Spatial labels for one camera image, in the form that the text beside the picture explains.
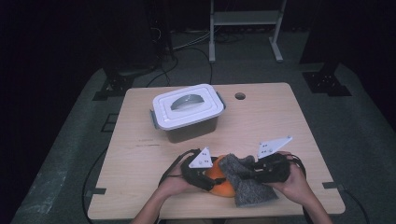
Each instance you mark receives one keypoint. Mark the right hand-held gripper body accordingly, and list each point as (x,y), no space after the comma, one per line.
(274,171)

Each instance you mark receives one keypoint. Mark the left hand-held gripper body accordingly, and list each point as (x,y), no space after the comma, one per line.
(196,175)

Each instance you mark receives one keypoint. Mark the orange plush toy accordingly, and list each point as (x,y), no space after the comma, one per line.
(218,177)

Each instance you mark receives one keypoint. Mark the grey knitted cloth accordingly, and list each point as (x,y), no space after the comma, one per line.
(249,189)

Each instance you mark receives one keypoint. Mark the grey plastic container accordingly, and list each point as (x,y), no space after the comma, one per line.
(193,132)

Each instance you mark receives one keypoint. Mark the white box lid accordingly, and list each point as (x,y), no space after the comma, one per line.
(186,109)

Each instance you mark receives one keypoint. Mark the person's left hand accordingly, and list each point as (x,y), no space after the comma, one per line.
(174,183)

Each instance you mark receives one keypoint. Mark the person's right hand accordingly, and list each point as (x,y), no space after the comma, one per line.
(295,186)

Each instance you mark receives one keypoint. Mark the black tape strip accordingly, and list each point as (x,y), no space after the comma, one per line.
(95,191)
(333,185)

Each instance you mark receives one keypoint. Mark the black floor tape square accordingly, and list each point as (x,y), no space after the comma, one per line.
(109,123)

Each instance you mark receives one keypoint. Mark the black stand base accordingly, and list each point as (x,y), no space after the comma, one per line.
(116,84)
(325,82)

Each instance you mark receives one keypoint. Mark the white metal stand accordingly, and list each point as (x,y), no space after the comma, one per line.
(246,18)

